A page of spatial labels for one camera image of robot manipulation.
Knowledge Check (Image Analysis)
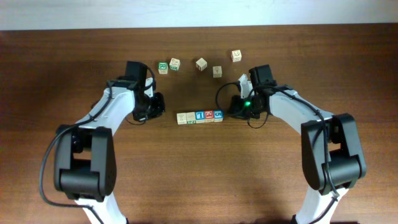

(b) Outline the blue 5 wooden block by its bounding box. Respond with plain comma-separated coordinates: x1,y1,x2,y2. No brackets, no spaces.
213,110,224,122

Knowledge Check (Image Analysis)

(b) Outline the wooden block red U side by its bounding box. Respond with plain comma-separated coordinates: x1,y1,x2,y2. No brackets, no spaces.
177,113,187,125

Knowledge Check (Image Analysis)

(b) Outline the red E wooden block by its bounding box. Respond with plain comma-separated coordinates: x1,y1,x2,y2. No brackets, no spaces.
205,110,215,123

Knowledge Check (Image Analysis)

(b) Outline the green N wooden block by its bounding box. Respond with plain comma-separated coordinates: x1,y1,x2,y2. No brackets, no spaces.
186,112,197,124

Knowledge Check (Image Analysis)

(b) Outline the blue I wooden block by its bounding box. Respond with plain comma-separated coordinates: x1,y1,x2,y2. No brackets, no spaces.
195,111,205,124

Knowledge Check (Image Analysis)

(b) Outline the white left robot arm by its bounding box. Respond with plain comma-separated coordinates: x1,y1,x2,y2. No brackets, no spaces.
49,77,165,223

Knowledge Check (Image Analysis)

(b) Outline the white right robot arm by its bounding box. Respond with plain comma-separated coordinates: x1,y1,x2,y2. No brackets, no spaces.
229,75,367,223

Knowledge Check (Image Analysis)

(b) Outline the green R wooden block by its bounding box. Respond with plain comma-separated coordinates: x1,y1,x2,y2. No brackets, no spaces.
158,62,169,75

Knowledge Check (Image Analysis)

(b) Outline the wooden M block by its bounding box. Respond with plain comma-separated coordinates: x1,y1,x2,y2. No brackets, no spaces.
213,66,223,78

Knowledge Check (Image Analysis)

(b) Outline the plain wooden K block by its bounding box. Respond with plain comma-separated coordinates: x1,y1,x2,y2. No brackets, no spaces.
231,50,242,62

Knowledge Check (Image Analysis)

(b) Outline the green B wooden block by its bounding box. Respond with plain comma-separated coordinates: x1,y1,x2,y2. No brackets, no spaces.
169,58,181,71

